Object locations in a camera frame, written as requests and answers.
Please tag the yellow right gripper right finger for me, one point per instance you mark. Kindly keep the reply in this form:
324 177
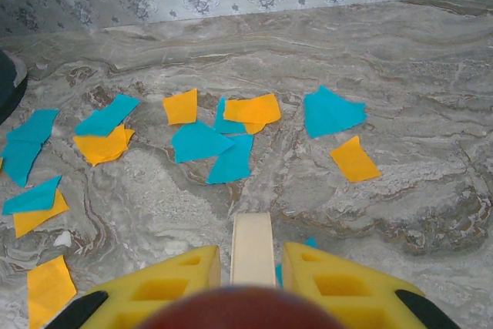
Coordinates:
346 290

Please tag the small white paper scrap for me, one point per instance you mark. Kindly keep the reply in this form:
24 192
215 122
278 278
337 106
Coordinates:
61 238

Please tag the dark blue trash bin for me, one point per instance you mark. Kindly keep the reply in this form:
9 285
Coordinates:
7 90

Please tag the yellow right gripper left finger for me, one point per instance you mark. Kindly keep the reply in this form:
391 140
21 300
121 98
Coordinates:
154 290

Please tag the cream wooden hand brush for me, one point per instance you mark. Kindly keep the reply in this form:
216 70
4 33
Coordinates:
252 248

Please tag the orange paper scrap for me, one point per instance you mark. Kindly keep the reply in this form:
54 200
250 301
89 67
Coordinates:
50 290
252 109
102 146
38 218
181 106
354 159

